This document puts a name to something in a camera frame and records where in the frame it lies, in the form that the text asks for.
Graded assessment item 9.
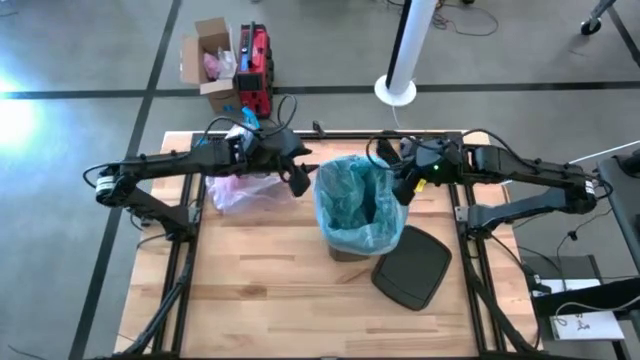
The red and black toolbox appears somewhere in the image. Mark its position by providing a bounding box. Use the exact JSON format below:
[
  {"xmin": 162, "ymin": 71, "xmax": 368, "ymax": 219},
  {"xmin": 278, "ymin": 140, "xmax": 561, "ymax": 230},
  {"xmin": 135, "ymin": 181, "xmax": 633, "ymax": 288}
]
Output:
[{"xmin": 233, "ymin": 21, "xmax": 276, "ymax": 120}]

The dark floor cable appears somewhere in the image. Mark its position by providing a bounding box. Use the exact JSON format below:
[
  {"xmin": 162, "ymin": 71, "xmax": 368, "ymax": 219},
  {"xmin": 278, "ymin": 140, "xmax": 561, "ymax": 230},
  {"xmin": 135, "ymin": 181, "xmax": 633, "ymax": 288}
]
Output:
[{"xmin": 384, "ymin": 0, "xmax": 500, "ymax": 38}]

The pink plastic packing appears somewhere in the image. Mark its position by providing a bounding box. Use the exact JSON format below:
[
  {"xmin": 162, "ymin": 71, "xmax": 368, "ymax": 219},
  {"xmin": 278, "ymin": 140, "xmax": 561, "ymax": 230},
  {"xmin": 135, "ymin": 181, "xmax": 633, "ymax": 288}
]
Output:
[{"xmin": 201, "ymin": 47, "xmax": 237, "ymax": 82}]

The translucent purple trash bag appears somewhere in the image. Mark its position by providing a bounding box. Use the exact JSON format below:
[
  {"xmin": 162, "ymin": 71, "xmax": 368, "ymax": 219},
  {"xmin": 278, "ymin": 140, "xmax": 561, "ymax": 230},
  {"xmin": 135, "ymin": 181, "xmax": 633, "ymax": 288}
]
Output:
[{"xmin": 204, "ymin": 107, "xmax": 297, "ymax": 215}]

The white tower fan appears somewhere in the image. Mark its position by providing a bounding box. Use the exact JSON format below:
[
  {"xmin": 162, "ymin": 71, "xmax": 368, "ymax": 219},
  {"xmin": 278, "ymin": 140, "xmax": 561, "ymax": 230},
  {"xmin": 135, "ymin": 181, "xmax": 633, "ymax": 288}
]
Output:
[{"xmin": 373, "ymin": 0, "xmax": 439, "ymax": 108}]

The white floor board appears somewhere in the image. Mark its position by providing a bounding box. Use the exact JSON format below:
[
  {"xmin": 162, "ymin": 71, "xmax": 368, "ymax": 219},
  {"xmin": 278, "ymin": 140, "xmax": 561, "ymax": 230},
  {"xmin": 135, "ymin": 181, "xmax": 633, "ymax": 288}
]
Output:
[{"xmin": 531, "ymin": 277, "xmax": 627, "ymax": 342}]

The blue plastic trash bag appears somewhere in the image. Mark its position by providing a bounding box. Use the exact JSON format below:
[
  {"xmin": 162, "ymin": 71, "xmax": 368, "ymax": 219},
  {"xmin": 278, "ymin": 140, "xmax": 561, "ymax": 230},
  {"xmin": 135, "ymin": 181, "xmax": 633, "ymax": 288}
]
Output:
[{"xmin": 312, "ymin": 154, "xmax": 410, "ymax": 256}]

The open cardboard box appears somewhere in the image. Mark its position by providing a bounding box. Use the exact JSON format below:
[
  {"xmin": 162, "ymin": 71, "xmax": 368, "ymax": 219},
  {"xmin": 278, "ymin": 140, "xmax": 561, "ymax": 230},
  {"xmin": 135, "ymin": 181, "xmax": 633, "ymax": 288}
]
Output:
[{"xmin": 180, "ymin": 17, "xmax": 240, "ymax": 115}]

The black bin lid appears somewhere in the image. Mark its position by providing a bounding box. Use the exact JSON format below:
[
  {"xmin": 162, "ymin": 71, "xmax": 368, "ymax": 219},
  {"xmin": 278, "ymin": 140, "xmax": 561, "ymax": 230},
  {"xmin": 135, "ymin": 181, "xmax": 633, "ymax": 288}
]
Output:
[{"xmin": 370, "ymin": 224, "xmax": 453, "ymax": 312}]

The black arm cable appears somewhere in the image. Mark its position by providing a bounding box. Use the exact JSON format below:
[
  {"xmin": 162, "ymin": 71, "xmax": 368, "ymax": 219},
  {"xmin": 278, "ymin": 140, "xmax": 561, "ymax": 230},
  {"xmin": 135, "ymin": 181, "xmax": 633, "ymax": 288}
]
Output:
[{"xmin": 199, "ymin": 93, "xmax": 300, "ymax": 147}]

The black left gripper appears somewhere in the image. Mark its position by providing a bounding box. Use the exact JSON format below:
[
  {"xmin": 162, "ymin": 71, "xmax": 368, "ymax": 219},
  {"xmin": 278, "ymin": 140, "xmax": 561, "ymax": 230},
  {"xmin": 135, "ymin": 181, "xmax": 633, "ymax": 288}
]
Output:
[{"xmin": 227, "ymin": 130, "xmax": 321, "ymax": 198}]

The black side desk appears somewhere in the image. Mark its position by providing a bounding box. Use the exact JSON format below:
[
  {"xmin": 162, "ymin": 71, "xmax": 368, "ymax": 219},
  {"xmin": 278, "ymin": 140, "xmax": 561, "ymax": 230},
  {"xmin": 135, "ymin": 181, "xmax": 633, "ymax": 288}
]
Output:
[{"xmin": 596, "ymin": 149, "xmax": 640, "ymax": 281}]

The grey caster leg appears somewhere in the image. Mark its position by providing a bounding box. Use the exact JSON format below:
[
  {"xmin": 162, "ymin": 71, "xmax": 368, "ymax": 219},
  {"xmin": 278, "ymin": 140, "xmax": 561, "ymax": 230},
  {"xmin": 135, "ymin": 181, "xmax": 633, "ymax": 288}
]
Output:
[{"xmin": 579, "ymin": 0, "xmax": 619, "ymax": 37}]

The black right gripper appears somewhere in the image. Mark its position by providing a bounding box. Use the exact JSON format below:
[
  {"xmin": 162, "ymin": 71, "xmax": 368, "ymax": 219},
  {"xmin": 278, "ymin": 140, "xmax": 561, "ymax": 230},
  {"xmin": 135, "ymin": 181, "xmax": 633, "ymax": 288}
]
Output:
[{"xmin": 391, "ymin": 138, "xmax": 465, "ymax": 207}]

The black plastic trash bin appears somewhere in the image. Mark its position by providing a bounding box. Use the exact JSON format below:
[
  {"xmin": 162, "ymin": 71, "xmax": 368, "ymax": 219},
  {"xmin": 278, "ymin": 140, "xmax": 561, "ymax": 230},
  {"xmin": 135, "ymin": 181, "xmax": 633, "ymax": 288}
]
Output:
[{"xmin": 327, "ymin": 242, "xmax": 376, "ymax": 263}]

